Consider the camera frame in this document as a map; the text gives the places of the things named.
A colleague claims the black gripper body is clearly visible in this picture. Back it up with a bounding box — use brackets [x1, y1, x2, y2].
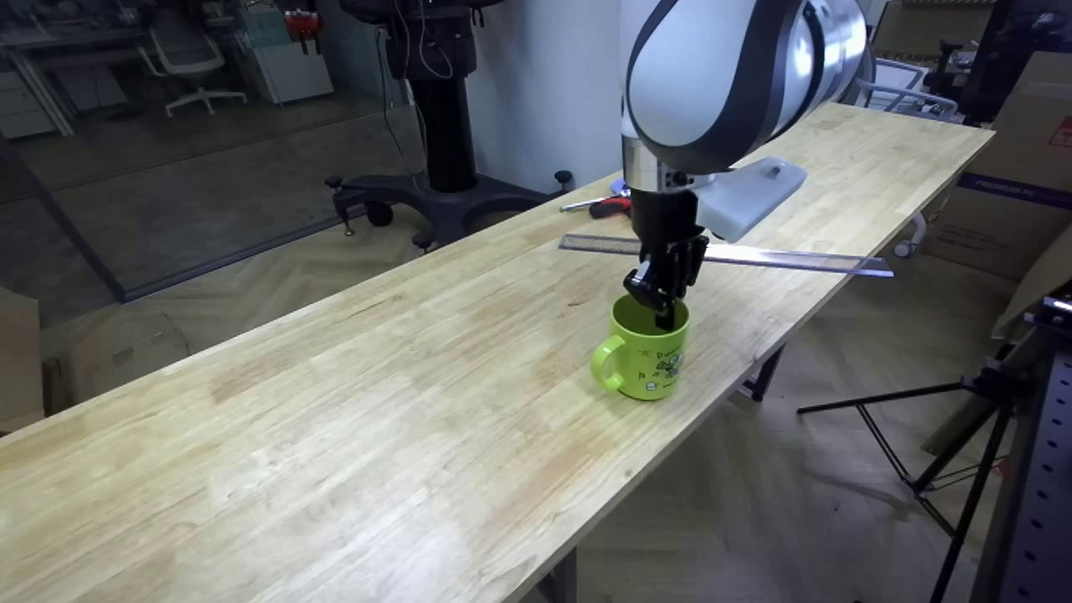
[635, 192, 706, 296]

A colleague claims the green mug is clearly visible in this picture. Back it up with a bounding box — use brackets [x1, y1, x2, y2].
[589, 296, 692, 402]

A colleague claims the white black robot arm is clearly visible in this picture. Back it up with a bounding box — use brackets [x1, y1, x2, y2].
[621, 0, 867, 332]

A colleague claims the metal ruler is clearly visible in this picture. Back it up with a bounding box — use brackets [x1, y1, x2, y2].
[559, 233, 896, 278]

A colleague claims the black tripod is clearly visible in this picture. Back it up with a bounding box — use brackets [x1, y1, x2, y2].
[800, 343, 1041, 603]

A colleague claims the cardboard box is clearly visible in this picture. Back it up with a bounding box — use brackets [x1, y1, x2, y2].
[924, 53, 1072, 282]

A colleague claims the black perforated breadboard table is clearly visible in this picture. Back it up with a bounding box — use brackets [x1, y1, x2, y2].
[970, 296, 1072, 603]

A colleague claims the white office chair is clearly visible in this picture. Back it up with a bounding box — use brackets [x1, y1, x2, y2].
[141, 28, 247, 118]

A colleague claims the red handled screwdriver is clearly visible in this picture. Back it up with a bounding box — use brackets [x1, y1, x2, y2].
[559, 197, 635, 216]

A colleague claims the grey robot base mount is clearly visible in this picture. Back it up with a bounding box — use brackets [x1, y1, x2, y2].
[693, 157, 804, 241]

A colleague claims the black pedestal stand with wheels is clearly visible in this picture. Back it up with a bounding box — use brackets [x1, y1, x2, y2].
[330, 0, 542, 248]

